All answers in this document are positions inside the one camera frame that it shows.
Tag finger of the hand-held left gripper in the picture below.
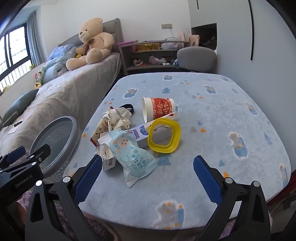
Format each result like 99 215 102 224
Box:
0 146 26 165
9 144 51 172

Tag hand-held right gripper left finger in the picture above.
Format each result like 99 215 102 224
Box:
25 155 109 241

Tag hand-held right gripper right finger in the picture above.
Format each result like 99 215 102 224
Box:
193 155 271 241

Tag grey perforated waste basket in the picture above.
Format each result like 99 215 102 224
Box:
29 116 81 184

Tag small green white carton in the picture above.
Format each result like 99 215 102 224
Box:
102 151 116 172

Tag cream red snack wrapper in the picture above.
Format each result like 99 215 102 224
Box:
90 116 111 146

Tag light blue wipes packet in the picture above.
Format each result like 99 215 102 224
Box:
97 129 159 188

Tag yellow plastic ring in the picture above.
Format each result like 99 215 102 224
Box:
147 118 181 153

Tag long white blue box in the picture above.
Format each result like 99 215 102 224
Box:
126 111 179 149

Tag black elastic band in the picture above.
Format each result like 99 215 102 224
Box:
119 103 134 116

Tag red printed paper cup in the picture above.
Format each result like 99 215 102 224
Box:
142 97 179 123

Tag dark grey pillow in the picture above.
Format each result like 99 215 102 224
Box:
1 89 38 127

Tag bed with grey cover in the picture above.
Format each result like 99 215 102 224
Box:
0 52 122 163

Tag small green plush doll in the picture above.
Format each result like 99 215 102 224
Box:
35 66 47 90

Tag blue quilt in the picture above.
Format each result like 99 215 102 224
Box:
42 45 80 84

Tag window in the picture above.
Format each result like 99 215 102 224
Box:
0 24 31 92

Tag grey curtain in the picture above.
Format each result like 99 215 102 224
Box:
25 10 45 65

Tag grey nightstand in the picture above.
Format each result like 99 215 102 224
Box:
119 53 128 76

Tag grey chair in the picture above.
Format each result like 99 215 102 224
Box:
177 46 216 72

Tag grey shelf unit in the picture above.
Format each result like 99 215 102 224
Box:
119 40 189 76

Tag beige teddy bear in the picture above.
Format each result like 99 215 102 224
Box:
66 17 115 71

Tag pink plastic bag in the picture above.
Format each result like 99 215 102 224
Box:
149 56 167 65

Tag pink plastic box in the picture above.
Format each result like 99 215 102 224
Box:
117 41 137 55

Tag white plastic bag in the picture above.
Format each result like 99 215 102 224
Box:
161 38 183 50

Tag gold packets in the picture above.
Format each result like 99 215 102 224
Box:
136 43 162 51

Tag grey headboard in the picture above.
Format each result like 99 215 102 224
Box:
58 19 123 54

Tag white wardrobe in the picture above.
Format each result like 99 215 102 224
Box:
188 0 255 63

